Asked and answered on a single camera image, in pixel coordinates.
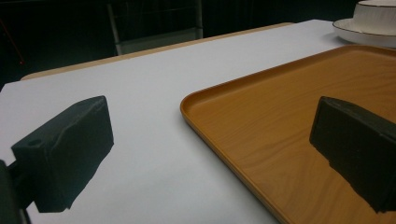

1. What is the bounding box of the wooden tray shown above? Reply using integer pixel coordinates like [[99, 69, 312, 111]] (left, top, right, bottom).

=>
[[179, 44, 396, 224]]

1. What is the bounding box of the white gold-rimmed bowl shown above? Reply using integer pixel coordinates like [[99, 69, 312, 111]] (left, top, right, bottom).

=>
[[352, 0, 396, 35]]

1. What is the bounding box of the metal chair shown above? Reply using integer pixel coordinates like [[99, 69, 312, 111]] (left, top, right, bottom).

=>
[[106, 0, 205, 56]]

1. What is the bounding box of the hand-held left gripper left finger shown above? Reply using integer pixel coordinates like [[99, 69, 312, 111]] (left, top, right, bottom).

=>
[[10, 95, 115, 214]]

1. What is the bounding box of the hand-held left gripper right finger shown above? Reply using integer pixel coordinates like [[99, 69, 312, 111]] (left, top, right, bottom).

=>
[[308, 95, 396, 214]]

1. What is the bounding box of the white gold-rimmed plate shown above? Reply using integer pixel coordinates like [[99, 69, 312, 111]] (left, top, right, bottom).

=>
[[332, 18, 396, 49]]

